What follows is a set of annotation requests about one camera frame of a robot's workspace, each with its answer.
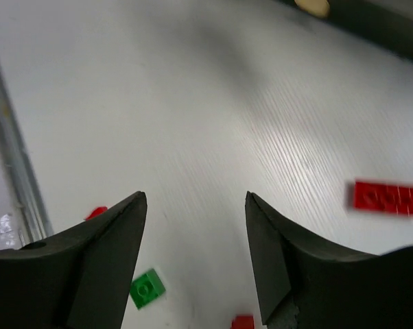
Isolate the aluminium table front rail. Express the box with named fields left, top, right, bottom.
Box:
left=0, top=67, right=54, bottom=245

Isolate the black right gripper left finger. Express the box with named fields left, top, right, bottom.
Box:
left=0, top=192, right=147, bottom=328

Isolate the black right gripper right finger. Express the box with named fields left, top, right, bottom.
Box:
left=245, top=193, right=413, bottom=328

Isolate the small red lego piece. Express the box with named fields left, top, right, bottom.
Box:
left=84, top=206, right=108, bottom=221

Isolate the red square lego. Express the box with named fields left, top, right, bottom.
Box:
left=231, top=315, right=255, bottom=329

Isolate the green square lego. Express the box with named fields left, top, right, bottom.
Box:
left=130, top=269, right=166, bottom=310

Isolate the red long lego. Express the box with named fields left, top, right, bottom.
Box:
left=345, top=179, right=413, bottom=218

